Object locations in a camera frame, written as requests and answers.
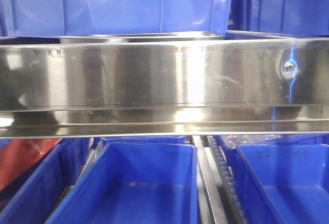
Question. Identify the silver metal tray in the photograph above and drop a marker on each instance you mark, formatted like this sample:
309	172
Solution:
141	37

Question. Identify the blue bin lower middle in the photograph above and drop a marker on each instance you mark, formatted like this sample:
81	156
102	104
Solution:
135	183

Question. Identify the blue bin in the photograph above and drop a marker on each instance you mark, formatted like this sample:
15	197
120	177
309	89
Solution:
32	196
135	183
283	184

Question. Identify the black roller track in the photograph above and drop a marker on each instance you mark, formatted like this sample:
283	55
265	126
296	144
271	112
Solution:
227	179

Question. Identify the blue bin lower right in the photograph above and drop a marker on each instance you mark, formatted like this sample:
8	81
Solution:
283	184

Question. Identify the red bag in bin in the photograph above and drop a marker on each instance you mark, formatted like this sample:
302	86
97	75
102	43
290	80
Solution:
19	155

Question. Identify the blue crate upper right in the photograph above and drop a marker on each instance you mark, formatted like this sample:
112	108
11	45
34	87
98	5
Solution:
293	17

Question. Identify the blue bin lower left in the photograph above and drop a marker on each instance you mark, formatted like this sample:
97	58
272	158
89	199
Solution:
32	196

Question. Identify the large blue crate upper middle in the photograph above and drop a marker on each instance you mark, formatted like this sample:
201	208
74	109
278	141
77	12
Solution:
54	18

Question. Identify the steel divider rail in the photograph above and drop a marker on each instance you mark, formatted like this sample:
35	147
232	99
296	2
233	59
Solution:
216	213

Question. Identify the stainless steel shelf front rail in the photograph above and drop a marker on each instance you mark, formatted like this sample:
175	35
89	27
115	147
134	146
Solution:
164	88

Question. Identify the chrome screw on rail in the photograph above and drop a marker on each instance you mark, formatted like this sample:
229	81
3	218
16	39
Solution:
289	66

